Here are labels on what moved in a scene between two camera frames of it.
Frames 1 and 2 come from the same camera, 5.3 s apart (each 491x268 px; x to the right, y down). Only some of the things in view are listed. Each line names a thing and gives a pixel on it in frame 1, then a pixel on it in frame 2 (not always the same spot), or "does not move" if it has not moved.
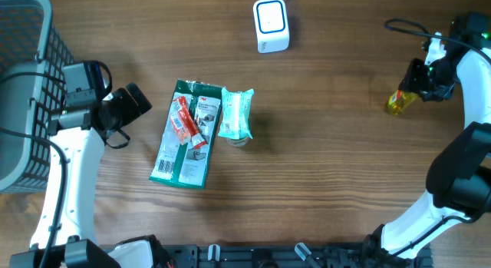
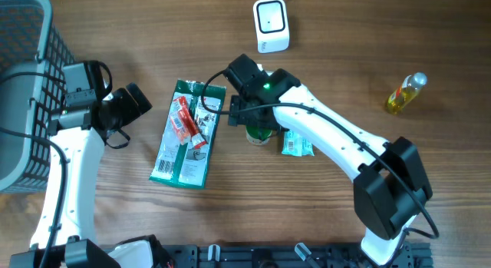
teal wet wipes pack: [235, 114] to [295, 145]
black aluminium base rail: [261, 256] does not move
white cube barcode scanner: [271, 25] does not move
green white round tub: [238, 142] to [258, 135]
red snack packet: [185, 124] does not move
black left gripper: [135, 110] does not move
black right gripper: [416, 85] to [247, 117]
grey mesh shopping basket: [29, 44] does not move
